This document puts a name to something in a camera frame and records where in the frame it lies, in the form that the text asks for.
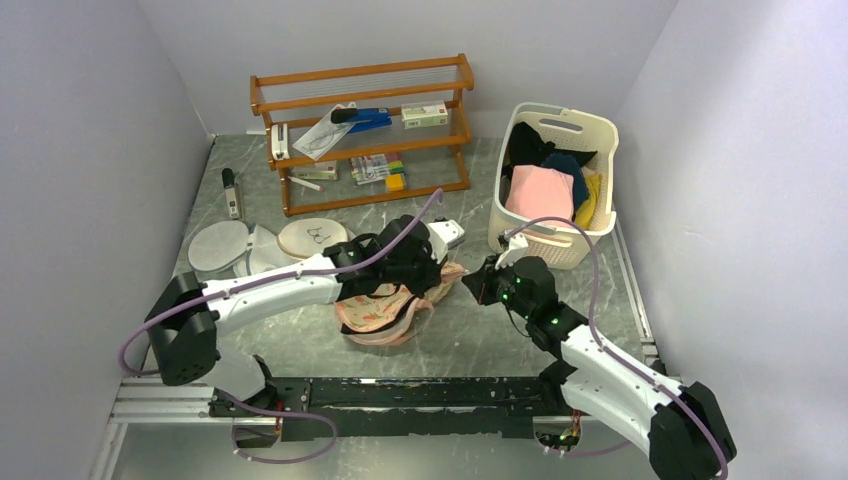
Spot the pink folded cloth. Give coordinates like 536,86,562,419
505,165,575,220

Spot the cream laundry basket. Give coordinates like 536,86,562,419
506,102,619,270

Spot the black bra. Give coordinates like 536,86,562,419
353,284,437,318

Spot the wooden shelf rack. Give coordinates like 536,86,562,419
249,53,475,216

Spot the yellow cloth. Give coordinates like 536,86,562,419
574,173,603,230

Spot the black garment in basket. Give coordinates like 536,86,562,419
501,122,597,179

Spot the blue stapler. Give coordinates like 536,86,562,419
330,108,392,134

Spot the aluminium frame rail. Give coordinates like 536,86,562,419
110,378,604,455

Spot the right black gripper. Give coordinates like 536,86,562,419
463,253,534,320

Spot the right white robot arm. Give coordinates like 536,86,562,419
462,256,737,479

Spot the white green box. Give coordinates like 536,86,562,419
400,100,449,129

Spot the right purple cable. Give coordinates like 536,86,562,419
500,216,730,480

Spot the beige round laundry bag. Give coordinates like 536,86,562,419
277,218,350,259

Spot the black silver marker device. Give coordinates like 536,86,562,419
221,168,242,220

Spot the highlighter marker pack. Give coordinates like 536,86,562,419
349,153,405,185

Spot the small white box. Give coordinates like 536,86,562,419
290,161,338,181

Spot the clear plastic packet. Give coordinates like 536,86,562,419
293,102,357,161

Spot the dark teal cloth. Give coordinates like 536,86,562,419
541,153,590,210

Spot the floral mesh laundry bag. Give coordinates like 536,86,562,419
334,261,467,346

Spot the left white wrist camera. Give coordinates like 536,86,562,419
426,220,465,255

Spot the white red pen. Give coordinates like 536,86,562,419
288,177,325,192

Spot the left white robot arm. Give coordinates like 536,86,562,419
148,215,464,416

